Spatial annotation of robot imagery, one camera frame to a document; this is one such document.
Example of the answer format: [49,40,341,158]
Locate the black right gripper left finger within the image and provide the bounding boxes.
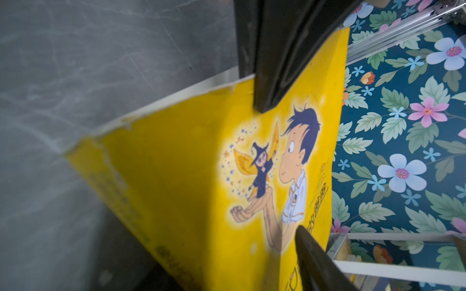
[233,0,362,113]

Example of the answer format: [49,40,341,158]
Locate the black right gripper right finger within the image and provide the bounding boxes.
[295,226,357,291]

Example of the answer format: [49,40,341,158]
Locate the wooden white frame shelf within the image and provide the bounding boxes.
[327,230,466,291]

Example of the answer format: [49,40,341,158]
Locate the yellow cartoon book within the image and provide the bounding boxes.
[65,29,349,291]

